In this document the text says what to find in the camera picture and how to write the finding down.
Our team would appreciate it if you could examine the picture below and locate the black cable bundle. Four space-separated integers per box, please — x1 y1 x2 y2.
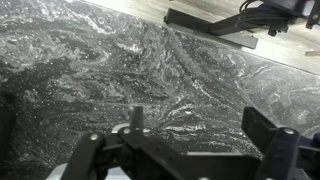
238 0 303 37

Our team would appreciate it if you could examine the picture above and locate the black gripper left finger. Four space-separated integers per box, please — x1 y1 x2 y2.
61 105 183 180

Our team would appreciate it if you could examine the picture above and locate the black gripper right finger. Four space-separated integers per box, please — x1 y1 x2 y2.
241 106 301 180

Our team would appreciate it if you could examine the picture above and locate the black floor stand leg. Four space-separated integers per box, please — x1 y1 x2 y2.
163 8 259 50

